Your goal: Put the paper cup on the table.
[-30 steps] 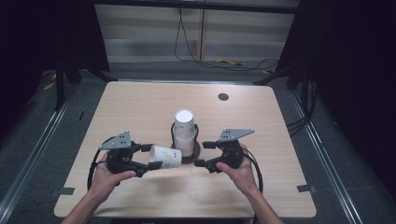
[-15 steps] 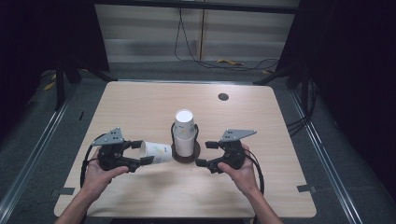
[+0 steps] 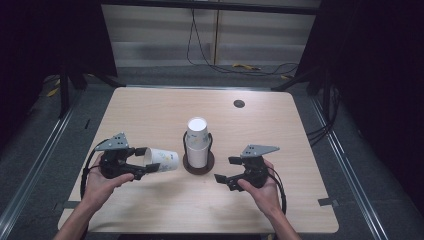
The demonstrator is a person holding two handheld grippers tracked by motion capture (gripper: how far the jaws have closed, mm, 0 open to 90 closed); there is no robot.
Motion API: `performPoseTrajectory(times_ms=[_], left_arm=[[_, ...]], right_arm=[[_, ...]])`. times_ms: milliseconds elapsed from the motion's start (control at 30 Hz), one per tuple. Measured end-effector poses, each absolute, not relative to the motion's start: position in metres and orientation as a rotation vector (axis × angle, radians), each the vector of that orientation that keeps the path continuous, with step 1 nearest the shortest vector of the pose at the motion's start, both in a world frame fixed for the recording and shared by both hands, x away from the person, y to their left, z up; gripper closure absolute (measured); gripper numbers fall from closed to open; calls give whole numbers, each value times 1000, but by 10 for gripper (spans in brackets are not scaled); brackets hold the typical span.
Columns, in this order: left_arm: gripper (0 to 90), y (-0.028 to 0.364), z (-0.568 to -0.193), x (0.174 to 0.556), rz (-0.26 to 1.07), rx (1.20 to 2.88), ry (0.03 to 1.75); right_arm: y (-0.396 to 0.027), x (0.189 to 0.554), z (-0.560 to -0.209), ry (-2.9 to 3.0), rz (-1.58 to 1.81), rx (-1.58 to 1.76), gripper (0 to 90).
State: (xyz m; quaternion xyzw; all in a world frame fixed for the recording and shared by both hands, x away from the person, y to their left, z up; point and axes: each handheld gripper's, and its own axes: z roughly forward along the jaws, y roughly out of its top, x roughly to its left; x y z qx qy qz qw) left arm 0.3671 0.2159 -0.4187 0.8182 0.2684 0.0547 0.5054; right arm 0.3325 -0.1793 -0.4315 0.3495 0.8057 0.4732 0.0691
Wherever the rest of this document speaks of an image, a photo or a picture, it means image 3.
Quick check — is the person's right hand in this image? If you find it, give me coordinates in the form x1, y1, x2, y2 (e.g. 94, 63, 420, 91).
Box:
237, 159, 285, 218

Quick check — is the person's left hand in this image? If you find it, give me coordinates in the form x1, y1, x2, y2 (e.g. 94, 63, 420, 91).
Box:
80, 153, 135, 215

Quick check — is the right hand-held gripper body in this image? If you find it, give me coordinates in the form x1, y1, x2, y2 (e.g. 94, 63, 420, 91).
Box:
233, 144, 281, 190

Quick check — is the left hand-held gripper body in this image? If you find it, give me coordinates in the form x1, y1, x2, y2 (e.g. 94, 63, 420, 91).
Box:
94, 132, 138, 181

